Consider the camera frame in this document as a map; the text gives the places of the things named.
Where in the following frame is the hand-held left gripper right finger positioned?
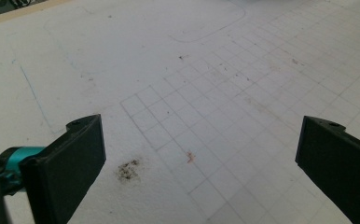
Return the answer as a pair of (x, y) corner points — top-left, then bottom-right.
(295, 116), (360, 224)

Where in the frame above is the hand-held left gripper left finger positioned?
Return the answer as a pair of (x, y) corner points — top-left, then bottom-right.
(19, 114), (107, 224)

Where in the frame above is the white grid mat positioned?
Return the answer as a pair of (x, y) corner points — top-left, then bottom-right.
(0, 0), (360, 224)

